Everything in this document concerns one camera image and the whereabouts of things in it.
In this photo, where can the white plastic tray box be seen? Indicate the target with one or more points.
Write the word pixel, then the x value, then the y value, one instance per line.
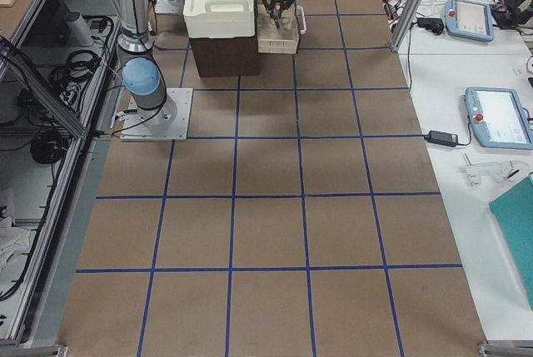
pixel 219 18

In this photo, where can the dark brown wooden cabinet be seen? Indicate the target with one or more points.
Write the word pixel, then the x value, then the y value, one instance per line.
pixel 226 57

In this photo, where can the far blue teach pendant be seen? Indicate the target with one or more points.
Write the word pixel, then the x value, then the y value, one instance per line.
pixel 470 20

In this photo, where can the blue teach pendant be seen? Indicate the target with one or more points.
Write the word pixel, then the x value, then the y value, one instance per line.
pixel 497 118
pixel 470 20

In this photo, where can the grey cylinder speaker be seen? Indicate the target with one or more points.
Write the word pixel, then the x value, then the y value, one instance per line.
pixel 79 28

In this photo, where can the black power adapter brick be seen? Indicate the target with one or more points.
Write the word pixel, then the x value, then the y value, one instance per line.
pixel 441 138

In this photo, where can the near blue teach pendant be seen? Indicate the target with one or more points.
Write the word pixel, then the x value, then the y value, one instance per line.
pixel 497 118

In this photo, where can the white crumpled cloth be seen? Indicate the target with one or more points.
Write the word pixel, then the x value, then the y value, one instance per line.
pixel 14 240

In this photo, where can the wooden drawer with white handle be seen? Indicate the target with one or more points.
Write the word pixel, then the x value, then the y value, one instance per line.
pixel 293 27

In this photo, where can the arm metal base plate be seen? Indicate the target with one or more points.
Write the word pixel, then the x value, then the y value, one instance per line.
pixel 171 122

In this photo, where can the clear acrylic bracket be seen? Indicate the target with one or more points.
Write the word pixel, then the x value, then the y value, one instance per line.
pixel 502 173

